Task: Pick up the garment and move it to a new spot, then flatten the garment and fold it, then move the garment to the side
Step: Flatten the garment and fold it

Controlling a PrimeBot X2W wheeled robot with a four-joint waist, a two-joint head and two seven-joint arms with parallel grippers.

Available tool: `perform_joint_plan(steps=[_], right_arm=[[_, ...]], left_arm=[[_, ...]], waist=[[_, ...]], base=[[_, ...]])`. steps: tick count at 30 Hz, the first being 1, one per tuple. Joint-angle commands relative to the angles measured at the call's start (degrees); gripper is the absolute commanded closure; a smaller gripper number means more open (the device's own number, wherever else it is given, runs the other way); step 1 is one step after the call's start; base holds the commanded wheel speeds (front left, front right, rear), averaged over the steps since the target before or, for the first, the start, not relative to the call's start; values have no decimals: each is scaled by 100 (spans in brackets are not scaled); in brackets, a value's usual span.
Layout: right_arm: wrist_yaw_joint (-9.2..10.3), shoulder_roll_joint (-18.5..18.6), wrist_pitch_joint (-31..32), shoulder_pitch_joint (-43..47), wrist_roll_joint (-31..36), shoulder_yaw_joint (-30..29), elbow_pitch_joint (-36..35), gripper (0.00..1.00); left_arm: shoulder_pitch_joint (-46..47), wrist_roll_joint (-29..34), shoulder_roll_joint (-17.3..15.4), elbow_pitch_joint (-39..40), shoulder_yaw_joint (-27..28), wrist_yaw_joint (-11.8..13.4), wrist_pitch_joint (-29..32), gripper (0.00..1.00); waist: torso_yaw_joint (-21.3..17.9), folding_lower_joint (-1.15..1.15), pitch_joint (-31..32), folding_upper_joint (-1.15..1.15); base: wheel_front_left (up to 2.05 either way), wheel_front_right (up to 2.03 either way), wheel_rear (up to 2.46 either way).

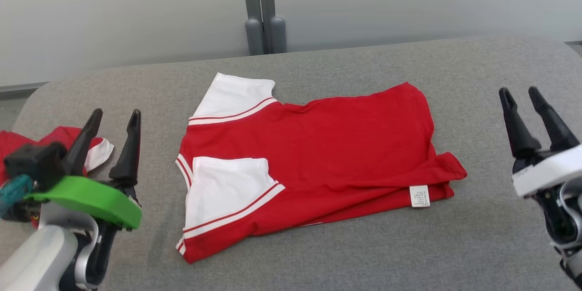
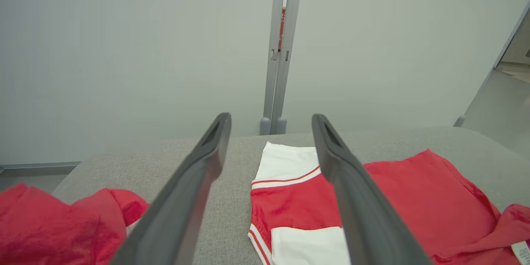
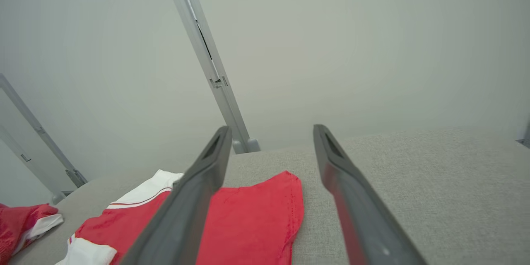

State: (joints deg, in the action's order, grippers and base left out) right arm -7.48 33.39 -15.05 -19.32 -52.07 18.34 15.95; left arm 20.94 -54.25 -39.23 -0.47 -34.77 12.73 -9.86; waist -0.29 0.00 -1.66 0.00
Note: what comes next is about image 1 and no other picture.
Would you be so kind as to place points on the red shorts with elastic waistband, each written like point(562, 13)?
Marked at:
point(63, 134)

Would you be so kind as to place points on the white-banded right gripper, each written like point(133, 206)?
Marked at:
point(545, 170)

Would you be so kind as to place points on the red t-shirt with white sleeves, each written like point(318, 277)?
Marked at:
point(318, 145)

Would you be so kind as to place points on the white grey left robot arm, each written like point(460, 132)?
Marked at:
point(32, 254)

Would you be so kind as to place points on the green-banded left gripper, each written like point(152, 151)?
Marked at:
point(91, 198)

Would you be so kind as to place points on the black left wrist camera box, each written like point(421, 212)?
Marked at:
point(36, 161)

